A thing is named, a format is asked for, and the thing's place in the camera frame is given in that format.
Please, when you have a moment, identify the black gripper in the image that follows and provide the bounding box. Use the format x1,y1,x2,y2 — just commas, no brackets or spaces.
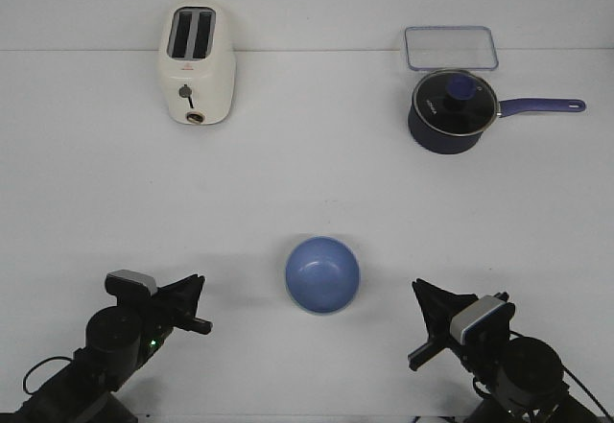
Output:
153,274,213,346
408,278,515,371

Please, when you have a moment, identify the blue bowl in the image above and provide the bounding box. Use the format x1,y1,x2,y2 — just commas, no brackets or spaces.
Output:
285,236,361,315

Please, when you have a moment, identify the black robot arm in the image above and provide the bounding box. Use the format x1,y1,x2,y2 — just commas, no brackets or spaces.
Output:
408,278,613,422
1,270,212,422

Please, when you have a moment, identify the dark blue saucepan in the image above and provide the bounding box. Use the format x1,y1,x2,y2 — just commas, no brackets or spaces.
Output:
408,98,586,154

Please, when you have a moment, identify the glass pot lid blue knob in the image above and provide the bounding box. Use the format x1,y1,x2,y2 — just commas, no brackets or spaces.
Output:
413,69,498,136

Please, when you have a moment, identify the white two-slot toaster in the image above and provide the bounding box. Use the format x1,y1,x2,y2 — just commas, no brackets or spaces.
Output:
157,1,237,126

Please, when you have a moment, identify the clear plastic container lid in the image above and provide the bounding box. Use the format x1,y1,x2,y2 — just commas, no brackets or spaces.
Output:
404,26,499,71

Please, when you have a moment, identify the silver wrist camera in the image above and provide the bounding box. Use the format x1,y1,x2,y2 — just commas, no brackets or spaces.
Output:
105,270,157,302
449,295,506,345

